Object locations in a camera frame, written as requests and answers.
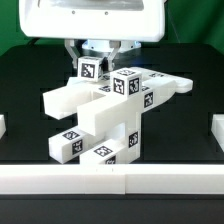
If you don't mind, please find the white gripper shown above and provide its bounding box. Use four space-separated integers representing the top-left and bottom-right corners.
19 0 165 72

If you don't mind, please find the white chair back frame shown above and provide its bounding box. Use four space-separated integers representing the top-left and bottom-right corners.
43 67 193 136

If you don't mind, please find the white chair seat part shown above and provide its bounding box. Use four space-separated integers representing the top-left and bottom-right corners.
100 112 141 165

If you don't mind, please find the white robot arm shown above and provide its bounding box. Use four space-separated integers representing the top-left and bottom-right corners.
19 0 167 60

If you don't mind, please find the white part left edge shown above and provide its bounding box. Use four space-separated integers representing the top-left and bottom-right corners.
0 114 6 139

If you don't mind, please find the white part edge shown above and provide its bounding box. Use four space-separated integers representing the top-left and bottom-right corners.
211 114 224 152
0 114 6 139

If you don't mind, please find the white part right edge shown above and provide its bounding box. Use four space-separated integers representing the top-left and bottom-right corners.
211 114 224 152

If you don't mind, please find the white front barrier rail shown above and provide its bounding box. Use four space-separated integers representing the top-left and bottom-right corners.
0 164 224 195

